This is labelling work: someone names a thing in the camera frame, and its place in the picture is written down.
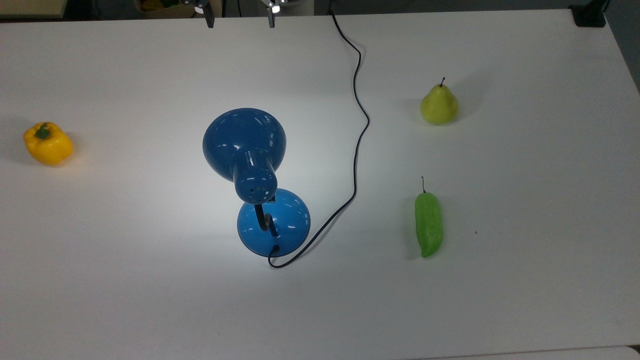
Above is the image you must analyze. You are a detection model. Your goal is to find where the green toy chili pepper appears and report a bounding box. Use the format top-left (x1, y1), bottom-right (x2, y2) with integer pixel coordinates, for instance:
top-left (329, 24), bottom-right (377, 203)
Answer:
top-left (414, 176), bottom-right (444, 259)

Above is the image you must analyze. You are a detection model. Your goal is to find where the black lamp power cable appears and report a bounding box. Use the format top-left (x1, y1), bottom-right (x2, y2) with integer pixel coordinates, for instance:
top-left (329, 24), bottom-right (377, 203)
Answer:
top-left (267, 10), bottom-right (371, 270)

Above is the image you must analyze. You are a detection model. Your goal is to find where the black table clamp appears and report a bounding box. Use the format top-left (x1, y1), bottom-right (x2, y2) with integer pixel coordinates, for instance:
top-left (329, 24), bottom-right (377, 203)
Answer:
top-left (571, 0), bottom-right (610, 28)

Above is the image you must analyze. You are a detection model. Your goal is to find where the blue desk lamp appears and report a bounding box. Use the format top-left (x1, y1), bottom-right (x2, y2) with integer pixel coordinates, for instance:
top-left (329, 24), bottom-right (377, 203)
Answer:
top-left (202, 107), bottom-right (311, 259)

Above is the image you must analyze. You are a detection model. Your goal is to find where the yellow toy bell pepper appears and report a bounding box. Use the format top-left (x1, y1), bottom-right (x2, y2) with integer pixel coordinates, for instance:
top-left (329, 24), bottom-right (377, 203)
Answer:
top-left (23, 121), bottom-right (75, 167)

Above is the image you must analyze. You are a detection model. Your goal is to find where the yellow-green toy pear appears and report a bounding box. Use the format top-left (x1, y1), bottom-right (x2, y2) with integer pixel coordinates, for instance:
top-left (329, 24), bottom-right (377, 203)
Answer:
top-left (420, 77), bottom-right (460, 126)

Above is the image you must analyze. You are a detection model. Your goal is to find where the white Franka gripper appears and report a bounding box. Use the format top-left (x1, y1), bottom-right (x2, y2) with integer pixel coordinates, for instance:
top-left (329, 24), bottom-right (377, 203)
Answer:
top-left (181, 0), bottom-right (301, 29)

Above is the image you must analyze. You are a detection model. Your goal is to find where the beige furniture panel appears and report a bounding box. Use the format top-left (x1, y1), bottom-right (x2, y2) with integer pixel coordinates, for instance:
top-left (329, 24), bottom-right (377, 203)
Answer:
top-left (0, 0), bottom-right (69, 20)

